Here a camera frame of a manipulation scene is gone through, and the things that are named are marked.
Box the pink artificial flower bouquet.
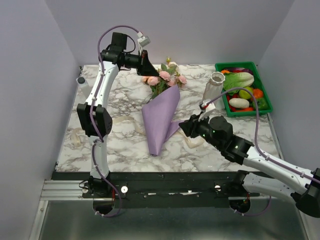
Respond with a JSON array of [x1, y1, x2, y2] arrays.
[[142, 57, 187, 100]]

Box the white ribbed ceramic vase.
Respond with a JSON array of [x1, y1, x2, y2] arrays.
[[202, 71, 225, 100]]

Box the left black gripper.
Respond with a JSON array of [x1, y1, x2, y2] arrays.
[[124, 49, 159, 77]]

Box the orange toy carrot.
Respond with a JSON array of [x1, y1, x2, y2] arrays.
[[236, 107, 255, 112]]

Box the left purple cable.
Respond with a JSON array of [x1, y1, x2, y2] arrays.
[[89, 24, 145, 218]]

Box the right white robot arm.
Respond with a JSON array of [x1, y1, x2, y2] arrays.
[[179, 115, 320, 218]]

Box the white bottle black cap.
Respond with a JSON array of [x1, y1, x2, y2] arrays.
[[76, 76, 92, 102]]

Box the green plastic tray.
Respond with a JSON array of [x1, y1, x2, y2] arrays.
[[215, 61, 273, 118]]

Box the green toy bell pepper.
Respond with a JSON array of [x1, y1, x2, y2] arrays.
[[255, 98, 269, 111]]

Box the purple wrapping paper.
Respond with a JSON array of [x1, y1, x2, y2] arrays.
[[141, 85, 181, 156]]

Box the beige ribbon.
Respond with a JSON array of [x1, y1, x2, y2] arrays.
[[70, 116, 205, 149]]

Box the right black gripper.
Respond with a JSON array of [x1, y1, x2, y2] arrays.
[[178, 111, 222, 150]]

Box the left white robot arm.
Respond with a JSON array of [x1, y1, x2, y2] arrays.
[[76, 31, 159, 198]]

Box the white toy potato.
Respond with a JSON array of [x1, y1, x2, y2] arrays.
[[228, 98, 250, 109]]

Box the toy lettuce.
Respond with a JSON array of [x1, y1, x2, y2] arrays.
[[223, 72, 255, 91]]

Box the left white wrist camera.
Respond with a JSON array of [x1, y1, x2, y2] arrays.
[[137, 35, 151, 48]]

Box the purple toy onion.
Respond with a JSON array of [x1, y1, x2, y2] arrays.
[[224, 67, 254, 75]]

